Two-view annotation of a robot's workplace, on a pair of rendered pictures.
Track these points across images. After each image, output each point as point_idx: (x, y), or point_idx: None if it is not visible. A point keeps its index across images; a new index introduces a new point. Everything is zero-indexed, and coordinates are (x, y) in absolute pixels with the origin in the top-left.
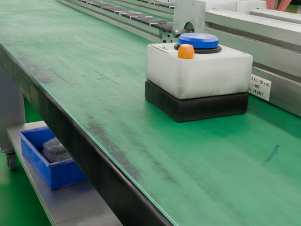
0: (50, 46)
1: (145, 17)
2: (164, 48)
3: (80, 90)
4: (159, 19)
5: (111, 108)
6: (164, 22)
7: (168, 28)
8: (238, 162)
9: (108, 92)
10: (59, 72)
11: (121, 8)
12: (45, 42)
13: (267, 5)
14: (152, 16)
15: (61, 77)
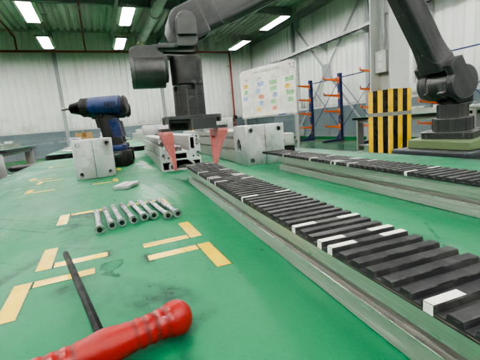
0: (381, 158)
1: (316, 156)
2: (287, 132)
3: (320, 151)
4: (298, 156)
5: (304, 150)
6: (292, 153)
7: (287, 150)
8: None
9: (309, 151)
10: (339, 152)
11: (386, 166)
12: (396, 159)
13: (174, 148)
14: (310, 158)
15: (335, 151)
